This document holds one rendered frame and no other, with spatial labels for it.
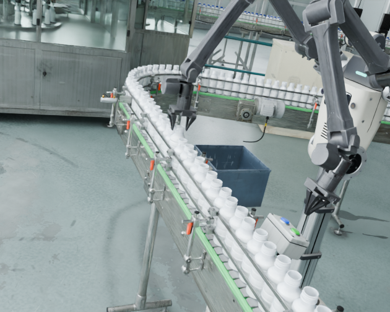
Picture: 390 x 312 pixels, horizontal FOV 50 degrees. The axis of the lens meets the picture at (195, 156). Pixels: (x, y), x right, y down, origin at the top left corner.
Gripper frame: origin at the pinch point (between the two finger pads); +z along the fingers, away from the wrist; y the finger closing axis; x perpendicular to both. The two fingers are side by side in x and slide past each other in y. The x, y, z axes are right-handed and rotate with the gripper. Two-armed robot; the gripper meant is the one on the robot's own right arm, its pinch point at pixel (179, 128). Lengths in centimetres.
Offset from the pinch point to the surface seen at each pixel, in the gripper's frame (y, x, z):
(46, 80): 35, -299, 67
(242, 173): -40.8, -8.7, 25.4
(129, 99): 4, -74, 12
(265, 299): 2, 84, 14
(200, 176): 1.4, 31.4, 6.1
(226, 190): -1.6, 46.3, 3.6
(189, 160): 1.4, 19.2, 5.3
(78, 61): 4, -299, 44
